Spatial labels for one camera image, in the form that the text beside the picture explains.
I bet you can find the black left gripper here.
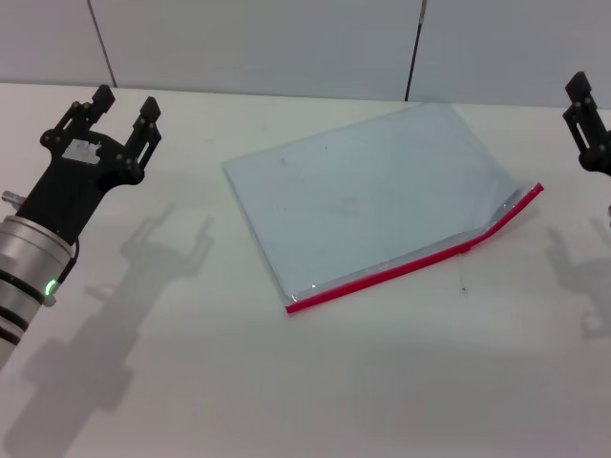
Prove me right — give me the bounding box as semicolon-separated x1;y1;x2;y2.
17;84;163;239

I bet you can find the clear document bag red zipper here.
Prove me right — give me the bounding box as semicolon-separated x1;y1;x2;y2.
221;102;546;316

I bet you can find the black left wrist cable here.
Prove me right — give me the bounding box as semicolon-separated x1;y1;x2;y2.
53;233;81;295

